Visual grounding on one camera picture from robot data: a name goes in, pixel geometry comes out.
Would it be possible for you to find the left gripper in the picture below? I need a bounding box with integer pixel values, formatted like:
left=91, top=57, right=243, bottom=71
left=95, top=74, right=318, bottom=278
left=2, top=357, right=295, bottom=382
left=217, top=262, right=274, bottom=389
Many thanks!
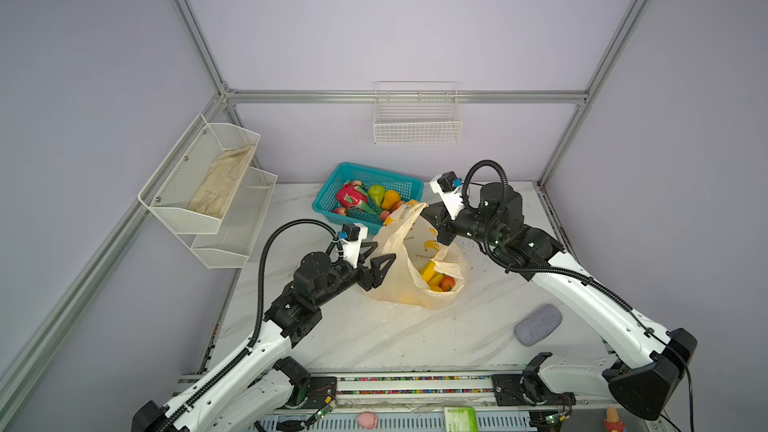
left=314, top=242, right=395, bottom=309

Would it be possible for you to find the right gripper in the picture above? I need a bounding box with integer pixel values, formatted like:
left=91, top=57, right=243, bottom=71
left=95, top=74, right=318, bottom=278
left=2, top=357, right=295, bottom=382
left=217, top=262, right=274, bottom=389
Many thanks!
left=412, top=201, right=499, bottom=247

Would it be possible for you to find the beige plastic bag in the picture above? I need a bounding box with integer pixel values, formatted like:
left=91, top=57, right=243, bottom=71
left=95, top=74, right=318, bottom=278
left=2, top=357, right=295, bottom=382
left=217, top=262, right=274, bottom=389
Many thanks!
left=366, top=200, right=470, bottom=310

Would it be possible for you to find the yellow banana bunch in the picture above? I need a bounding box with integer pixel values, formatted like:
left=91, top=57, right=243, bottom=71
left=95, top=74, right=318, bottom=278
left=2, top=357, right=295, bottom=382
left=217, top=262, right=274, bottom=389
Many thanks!
left=421, top=260, right=445, bottom=292

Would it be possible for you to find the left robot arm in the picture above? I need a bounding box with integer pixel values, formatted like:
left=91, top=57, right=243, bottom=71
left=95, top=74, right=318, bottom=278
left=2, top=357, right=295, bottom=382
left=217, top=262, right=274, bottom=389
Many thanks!
left=131, top=225, right=396, bottom=431

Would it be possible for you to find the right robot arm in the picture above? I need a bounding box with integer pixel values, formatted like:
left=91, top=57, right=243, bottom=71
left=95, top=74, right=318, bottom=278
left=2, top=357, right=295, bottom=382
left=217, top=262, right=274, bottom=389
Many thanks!
left=422, top=172, right=697, bottom=421

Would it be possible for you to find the orange mango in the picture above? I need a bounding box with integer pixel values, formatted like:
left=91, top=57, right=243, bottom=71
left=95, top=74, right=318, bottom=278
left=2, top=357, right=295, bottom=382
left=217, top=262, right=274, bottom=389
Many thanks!
left=381, top=190, right=401, bottom=211

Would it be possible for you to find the green pear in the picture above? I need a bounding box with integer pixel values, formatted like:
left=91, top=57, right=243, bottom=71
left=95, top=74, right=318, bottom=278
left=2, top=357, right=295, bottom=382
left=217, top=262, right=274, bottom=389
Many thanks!
left=367, top=184, right=387, bottom=207

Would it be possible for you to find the red dragon fruit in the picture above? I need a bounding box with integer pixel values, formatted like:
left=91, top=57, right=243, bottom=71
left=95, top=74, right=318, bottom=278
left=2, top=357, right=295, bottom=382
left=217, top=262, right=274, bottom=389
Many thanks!
left=335, top=183, right=368, bottom=209

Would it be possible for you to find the teal plastic basket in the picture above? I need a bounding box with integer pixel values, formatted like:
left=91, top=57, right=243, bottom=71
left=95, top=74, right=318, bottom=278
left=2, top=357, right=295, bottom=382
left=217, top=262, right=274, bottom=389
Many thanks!
left=312, top=162, right=424, bottom=235

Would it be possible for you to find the grey sponge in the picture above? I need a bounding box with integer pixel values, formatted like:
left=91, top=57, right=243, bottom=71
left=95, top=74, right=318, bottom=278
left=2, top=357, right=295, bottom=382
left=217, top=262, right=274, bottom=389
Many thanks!
left=513, top=304, right=563, bottom=347

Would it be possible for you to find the white mesh lower shelf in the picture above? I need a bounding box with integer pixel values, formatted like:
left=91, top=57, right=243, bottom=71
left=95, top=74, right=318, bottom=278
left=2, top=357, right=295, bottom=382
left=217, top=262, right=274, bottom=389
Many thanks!
left=190, top=167, right=278, bottom=269

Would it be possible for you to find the white mesh shelf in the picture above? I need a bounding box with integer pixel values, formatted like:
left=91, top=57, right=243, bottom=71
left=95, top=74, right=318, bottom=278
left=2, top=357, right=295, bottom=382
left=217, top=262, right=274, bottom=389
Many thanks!
left=190, top=167, right=278, bottom=269
left=138, top=115, right=260, bottom=235

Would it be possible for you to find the pink pig toy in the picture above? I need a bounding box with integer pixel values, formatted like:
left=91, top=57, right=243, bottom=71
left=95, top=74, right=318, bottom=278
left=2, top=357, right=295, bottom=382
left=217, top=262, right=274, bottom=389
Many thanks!
left=356, top=412, right=379, bottom=430

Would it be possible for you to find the beige cloth in shelf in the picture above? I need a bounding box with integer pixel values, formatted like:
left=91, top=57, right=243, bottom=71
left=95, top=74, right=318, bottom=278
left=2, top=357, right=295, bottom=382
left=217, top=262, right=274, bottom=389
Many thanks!
left=187, top=145, right=255, bottom=219

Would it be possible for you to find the green box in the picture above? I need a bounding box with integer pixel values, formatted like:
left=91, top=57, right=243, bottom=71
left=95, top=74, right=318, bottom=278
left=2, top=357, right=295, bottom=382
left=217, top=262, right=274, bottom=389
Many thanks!
left=443, top=407, right=479, bottom=432

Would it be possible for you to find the white mesh upper shelf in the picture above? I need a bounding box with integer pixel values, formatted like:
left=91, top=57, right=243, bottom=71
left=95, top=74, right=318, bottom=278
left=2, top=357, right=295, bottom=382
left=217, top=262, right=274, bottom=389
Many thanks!
left=138, top=115, right=260, bottom=235

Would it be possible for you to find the aluminium front rail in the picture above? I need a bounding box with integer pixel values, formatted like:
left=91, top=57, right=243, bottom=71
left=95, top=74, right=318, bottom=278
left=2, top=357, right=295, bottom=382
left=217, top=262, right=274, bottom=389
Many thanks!
left=157, top=367, right=676, bottom=432

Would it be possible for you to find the white wire wall basket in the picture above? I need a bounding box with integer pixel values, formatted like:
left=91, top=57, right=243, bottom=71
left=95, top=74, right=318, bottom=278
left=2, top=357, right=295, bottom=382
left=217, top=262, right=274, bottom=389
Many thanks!
left=373, top=81, right=463, bottom=146

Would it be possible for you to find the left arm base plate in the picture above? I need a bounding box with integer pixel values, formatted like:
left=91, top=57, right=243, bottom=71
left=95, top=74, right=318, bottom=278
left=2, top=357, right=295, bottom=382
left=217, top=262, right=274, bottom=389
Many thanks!
left=292, top=376, right=338, bottom=410

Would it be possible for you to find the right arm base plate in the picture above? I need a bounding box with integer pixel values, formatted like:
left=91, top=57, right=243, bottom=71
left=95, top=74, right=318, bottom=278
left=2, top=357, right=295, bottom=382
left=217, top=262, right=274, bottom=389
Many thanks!
left=491, top=373, right=575, bottom=408

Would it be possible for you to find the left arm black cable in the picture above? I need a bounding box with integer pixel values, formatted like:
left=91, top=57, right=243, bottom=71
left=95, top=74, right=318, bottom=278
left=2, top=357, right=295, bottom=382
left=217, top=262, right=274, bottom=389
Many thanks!
left=152, top=218, right=346, bottom=432

